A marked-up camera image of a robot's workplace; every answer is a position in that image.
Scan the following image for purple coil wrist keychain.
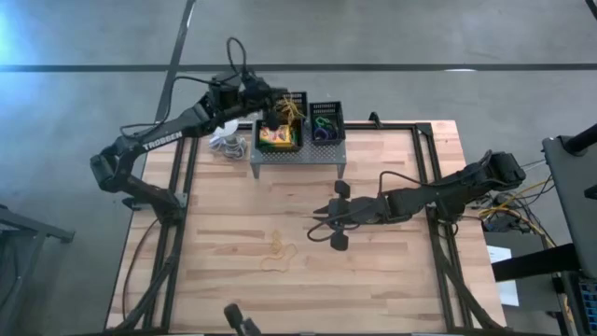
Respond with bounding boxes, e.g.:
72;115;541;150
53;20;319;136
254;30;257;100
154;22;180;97
312;126;340;142

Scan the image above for yellow rubber band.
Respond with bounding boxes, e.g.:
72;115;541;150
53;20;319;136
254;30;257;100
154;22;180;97
273;94;308;128
269;229;286;257
259;241;299;273

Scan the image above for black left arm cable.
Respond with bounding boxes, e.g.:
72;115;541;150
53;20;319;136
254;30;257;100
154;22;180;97
119;35;256;141

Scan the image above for yellow floor cable bundle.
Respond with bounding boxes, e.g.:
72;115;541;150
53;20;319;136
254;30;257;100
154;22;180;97
479;176;559;248

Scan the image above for black aluminium rig frame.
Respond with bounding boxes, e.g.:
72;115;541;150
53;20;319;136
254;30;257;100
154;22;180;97
104;119;507;335

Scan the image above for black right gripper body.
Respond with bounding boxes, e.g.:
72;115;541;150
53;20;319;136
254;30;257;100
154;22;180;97
328;180;388;252

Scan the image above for white paper sheet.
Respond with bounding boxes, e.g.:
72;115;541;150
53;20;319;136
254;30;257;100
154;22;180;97
486;245;521;308

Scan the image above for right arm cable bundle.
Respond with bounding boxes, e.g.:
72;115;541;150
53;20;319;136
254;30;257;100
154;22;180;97
306;170;491;244

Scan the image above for white coiled cable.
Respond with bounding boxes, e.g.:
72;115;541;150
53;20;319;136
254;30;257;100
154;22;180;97
207;132;249;161

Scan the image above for white light bulb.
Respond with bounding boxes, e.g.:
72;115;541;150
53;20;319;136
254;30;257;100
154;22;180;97
217;119;240;141

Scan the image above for grey perforated metal shelf riser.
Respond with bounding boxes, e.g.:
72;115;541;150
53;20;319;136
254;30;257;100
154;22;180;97
249;119;349;181

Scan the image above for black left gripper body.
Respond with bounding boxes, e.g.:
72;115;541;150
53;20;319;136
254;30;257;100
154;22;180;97
242;77;290;131

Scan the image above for yellow green crayon box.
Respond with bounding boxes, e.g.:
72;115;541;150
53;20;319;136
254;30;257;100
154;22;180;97
258;124;294;148
256;139;300;153

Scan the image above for black equipment stand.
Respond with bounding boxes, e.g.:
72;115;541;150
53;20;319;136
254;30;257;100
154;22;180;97
0;204;76;328

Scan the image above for black plastic mesh basket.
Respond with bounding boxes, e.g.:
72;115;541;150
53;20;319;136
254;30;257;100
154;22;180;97
278;91;310;123
253;118;305;154
308;100;347;146

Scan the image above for grey metal cart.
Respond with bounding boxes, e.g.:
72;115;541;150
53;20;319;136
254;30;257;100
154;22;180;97
542;121;597;281

